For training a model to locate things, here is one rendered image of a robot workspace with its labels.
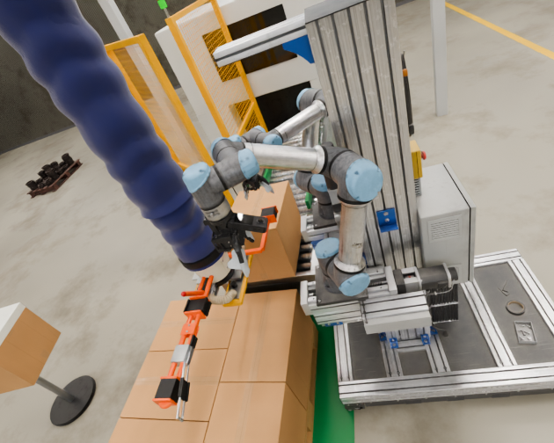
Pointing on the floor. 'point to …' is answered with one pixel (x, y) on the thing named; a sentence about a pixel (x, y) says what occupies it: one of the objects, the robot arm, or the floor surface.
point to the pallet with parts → (47, 181)
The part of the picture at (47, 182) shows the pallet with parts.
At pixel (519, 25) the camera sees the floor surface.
